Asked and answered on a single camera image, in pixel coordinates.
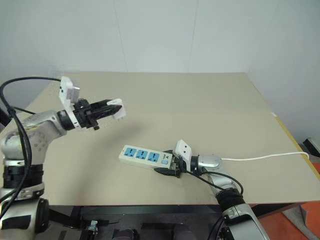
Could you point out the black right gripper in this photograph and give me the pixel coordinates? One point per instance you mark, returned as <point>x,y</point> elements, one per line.
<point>178,166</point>

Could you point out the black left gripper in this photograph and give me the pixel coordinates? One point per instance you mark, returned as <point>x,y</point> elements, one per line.
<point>83,115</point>

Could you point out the white charger plug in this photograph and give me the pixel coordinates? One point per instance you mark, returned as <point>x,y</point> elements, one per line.
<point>119,115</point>

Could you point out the white power strip blue sockets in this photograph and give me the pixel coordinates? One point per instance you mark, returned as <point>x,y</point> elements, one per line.
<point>140,156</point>

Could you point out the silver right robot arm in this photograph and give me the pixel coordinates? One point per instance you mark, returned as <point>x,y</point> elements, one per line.
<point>225,185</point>

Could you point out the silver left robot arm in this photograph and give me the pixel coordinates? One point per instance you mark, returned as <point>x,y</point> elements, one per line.
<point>37,142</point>

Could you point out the small metal clamp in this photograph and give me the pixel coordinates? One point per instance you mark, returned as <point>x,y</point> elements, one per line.
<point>93,225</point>

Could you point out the dark box with light top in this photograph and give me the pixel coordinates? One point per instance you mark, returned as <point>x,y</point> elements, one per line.
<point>312,146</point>

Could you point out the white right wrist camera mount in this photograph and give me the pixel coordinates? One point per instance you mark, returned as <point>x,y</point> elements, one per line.
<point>183,150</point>

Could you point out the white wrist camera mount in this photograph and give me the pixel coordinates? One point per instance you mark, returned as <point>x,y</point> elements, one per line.
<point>183,150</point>
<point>67,90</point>

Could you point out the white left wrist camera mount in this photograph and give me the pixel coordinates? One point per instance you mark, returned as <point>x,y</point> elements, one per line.
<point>67,90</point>

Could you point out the black table frame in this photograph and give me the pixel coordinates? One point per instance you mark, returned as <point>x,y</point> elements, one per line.
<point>150,215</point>

